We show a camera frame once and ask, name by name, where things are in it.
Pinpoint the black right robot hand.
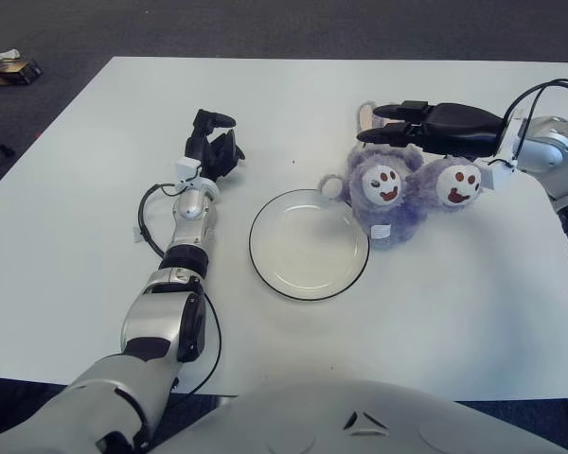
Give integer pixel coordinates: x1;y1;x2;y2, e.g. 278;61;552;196
356;99;508;157

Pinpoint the purple plush bunny doll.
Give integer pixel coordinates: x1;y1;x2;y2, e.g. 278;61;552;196
316;101;483;250

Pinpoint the white plate with black rim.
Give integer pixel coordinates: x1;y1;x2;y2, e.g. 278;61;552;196
248;188;371;303

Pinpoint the dark box on floor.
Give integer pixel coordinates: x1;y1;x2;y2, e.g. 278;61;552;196
0;57;43;87

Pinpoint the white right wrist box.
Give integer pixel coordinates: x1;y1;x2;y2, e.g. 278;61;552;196
472;158;501;190

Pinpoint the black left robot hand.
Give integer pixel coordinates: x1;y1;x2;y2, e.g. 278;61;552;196
184;108;246;183

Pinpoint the grey robot torso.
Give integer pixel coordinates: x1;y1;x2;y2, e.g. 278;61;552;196
146;377;568;454

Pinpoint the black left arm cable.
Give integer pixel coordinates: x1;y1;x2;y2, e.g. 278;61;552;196
131;183;223;396

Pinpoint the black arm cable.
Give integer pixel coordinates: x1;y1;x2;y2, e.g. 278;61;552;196
131;183;223;396
504;78;568;162

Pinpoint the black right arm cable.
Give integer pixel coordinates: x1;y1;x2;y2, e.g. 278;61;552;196
504;78;568;162

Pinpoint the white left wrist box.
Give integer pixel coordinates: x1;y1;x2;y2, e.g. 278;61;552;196
175;158;204;183

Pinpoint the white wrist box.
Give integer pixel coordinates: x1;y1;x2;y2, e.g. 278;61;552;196
175;158;204;183
472;158;501;190

